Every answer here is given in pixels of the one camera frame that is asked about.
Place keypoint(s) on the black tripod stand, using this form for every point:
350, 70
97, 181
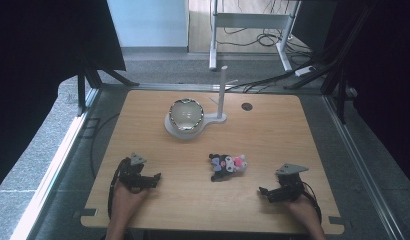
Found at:
89, 80

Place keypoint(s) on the person's right hand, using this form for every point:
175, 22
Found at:
301, 208

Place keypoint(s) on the white metal desk frame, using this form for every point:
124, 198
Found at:
248, 20

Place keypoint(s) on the shiny glass bowl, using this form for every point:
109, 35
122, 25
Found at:
186, 114

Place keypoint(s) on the person's left hand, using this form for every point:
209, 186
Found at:
128, 200

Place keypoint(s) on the black curtain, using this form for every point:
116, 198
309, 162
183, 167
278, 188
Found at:
36, 83
386, 83

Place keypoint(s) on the white stand with pole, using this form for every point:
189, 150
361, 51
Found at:
221, 100

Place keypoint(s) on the aluminium floor rail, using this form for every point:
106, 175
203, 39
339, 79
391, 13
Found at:
359, 166
49, 173

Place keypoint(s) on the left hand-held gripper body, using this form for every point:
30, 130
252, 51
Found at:
131, 176

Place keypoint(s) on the black metal stand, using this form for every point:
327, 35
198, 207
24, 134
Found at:
339, 66

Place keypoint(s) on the dark round table grommet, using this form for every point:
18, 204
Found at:
246, 106

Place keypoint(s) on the white power strip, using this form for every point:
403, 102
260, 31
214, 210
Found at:
304, 70

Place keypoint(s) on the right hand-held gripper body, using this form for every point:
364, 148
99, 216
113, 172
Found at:
289, 186

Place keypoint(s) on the black and pink plush toy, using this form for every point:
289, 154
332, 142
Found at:
228, 165

